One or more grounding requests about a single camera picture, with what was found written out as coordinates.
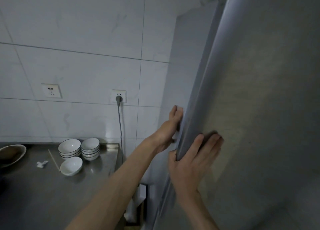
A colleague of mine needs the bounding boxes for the person's left hand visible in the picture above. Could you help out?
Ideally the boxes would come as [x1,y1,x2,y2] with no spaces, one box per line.
[151,105,184,155]

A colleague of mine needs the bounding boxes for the stainless steel table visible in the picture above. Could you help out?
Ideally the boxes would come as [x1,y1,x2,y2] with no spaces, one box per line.
[0,142,126,230]

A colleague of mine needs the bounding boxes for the grey refrigerator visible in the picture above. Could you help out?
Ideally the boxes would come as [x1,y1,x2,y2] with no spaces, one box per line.
[152,0,320,230]

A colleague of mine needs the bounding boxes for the white empty wall socket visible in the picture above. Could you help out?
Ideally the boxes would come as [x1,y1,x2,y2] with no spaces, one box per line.
[41,83,63,99]

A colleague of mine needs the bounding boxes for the person's right hand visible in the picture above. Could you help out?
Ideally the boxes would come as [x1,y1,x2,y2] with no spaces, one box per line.
[168,133,224,201]

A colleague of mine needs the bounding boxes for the white wall socket with plug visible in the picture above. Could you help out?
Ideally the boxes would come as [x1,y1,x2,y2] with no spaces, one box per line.
[111,89,127,104]

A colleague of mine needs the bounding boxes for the wooden chopstick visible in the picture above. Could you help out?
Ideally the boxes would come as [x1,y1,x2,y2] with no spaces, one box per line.
[48,149,61,173]

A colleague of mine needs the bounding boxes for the grey plug and cable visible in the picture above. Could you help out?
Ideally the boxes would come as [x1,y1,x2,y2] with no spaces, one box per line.
[115,95,124,163]

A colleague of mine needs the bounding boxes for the group of white bowls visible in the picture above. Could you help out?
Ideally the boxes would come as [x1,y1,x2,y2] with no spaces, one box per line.
[58,137,101,177]

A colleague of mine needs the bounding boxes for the person's left forearm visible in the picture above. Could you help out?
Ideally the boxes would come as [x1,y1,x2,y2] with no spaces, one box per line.
[65,137,161,230]

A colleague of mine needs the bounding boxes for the brown shallow dish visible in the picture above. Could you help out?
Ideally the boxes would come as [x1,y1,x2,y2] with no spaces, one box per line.
[0,144,27,169]

